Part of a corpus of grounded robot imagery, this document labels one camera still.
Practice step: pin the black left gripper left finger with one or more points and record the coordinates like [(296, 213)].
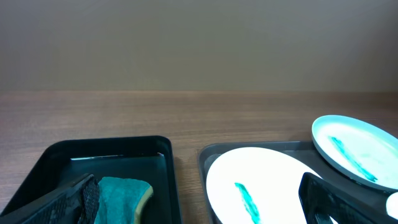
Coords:
[(74, 202)]

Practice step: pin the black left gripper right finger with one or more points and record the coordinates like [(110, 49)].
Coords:
[(323, 203)]

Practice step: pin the green and yellow sponge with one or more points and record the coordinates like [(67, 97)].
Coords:
[(122, 201)]

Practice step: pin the white plate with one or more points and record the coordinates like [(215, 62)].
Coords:
[(256, 185), (392, 205), (359, 150)]

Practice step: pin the small black tray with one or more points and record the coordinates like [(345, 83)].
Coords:
[(147, 158)]

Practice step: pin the large dark grey tray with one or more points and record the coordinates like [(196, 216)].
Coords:
[(305, 152)]

